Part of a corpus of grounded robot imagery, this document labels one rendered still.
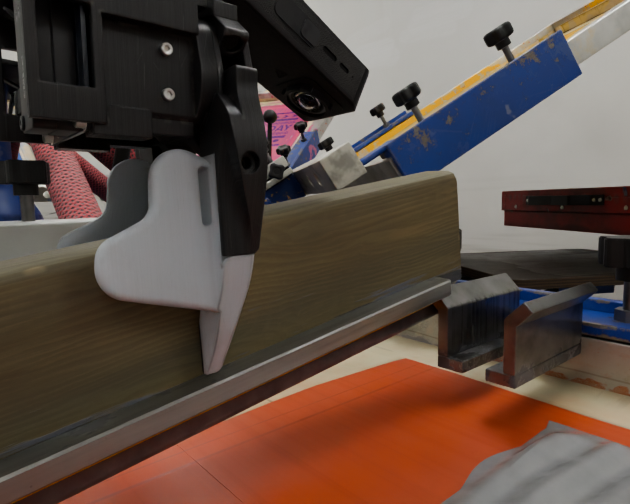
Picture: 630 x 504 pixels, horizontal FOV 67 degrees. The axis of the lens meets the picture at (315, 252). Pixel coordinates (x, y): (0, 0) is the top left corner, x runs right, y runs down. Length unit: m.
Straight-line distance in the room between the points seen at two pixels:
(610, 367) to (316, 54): 0.28
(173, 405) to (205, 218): 0.08
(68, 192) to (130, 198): 0.44
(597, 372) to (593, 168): 1.87
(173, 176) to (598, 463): 0.23
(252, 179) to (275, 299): 0.07
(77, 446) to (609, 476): 0.23
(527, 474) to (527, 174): 2.12
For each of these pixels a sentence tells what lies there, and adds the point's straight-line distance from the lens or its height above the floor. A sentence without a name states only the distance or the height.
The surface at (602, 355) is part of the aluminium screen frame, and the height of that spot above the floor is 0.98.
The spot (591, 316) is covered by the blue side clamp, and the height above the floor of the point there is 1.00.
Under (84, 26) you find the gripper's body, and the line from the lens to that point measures 0.19.
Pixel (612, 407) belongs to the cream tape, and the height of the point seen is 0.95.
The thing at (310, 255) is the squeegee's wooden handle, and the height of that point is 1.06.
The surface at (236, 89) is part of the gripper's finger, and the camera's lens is 0.19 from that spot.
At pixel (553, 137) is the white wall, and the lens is 2.31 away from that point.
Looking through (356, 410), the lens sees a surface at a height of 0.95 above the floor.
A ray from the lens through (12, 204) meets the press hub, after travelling 0.95.
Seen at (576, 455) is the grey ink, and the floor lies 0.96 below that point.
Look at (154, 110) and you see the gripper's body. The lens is 0.19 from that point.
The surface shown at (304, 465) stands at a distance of 0.27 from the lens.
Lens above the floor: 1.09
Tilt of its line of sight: 6 degrees down
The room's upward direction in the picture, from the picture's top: 1 degrees counter-clockwise
